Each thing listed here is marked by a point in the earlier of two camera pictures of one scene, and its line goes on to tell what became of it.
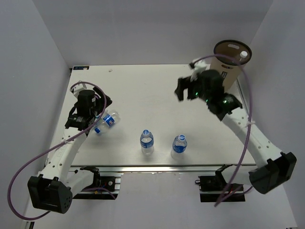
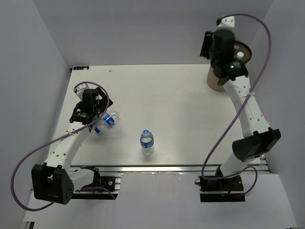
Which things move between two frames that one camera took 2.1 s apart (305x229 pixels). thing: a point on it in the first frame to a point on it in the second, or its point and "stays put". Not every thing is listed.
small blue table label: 82,67 stays put
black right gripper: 184,83 to 207,43
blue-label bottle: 147,141 stays put
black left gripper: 101,102 stays put
